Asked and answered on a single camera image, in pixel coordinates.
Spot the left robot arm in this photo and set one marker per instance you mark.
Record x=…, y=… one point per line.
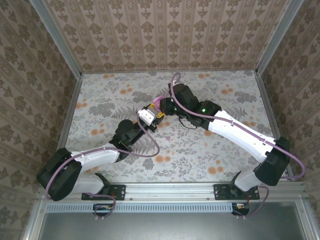
x=100, y=160

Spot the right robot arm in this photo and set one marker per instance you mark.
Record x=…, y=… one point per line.
x=237, y=140

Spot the pink round pad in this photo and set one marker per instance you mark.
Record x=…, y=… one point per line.
x=158, y=102

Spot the floral patterned table cover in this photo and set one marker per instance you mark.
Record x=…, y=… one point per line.
x=112, y=87

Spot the black connector board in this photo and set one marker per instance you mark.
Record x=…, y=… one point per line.
x=103, y=208
x=241, y=208

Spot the grey metal panel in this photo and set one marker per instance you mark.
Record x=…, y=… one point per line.
x=175, y=227

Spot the aluminium side rail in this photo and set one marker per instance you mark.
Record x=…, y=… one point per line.
x=268, y=107
x=65, y=130

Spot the wide aluminium mounting rail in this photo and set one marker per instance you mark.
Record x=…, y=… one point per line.
x=170, y=191

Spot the aluminium frame post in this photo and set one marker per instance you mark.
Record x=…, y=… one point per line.
x=277, y=37
x=60, y=42

